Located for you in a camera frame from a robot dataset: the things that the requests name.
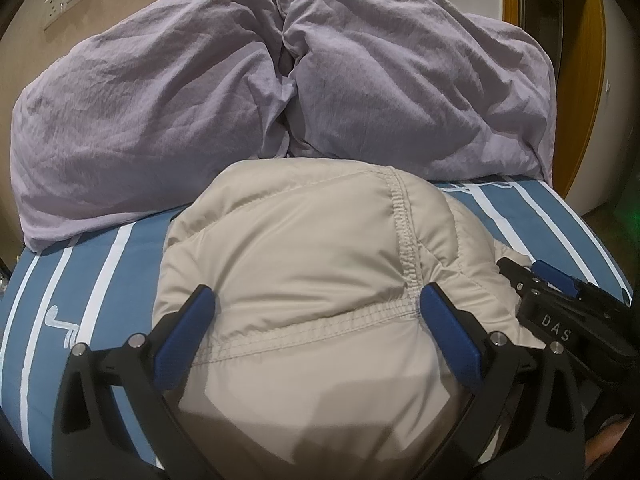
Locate white wall socket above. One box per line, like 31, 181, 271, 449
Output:
42, 0, 69, 31

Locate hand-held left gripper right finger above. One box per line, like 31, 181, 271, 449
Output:
421, 282, 586, 480

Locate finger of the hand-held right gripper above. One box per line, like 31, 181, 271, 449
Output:
496, 256, 540, 302
531, 259, 596, 302

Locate blue white striped bed sheet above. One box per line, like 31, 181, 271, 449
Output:
0, 177, 633, 480

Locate wooden door frame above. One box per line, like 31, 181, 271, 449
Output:
500, 0, 608, 201

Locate lavender duvet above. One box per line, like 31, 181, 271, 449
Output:
10, 0, 558, 253

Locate beige puffer jacket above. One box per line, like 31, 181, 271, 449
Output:
150, 157, 546, 480

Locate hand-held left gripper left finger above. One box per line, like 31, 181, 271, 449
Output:
50, 285, 216, 480

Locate white door panel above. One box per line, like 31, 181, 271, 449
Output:
580, 0, 640, 216

